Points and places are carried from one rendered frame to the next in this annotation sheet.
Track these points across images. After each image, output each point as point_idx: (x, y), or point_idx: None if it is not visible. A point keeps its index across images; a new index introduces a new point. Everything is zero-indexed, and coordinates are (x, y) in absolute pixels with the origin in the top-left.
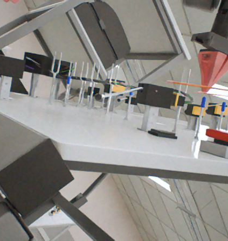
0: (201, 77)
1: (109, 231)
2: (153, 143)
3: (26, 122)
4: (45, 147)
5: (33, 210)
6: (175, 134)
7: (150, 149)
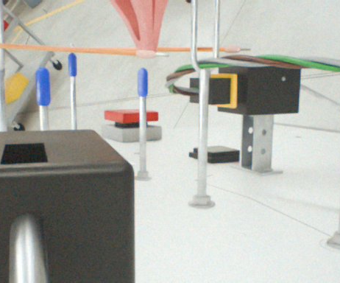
0: (160, 20)
1: None
2: (212, 135)
3: (330, 133)
4: None
5: None
6: (193, 186)
7: (208, 128)
